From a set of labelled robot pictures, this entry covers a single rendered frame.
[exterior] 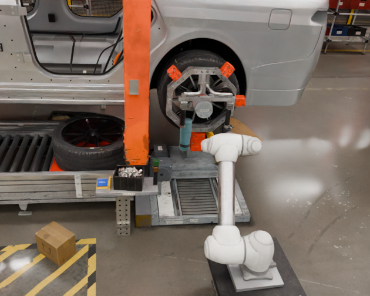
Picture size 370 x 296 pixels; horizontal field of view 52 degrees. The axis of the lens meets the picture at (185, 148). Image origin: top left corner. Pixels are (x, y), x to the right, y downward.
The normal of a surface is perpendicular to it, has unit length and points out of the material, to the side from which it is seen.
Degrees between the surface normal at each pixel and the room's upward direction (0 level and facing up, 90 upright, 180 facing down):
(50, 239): 0
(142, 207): 0
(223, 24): 90
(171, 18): 90
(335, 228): 0
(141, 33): 90
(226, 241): 42
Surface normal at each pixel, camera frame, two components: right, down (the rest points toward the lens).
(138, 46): 0.13, 0.54
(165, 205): 0.07, -0.84
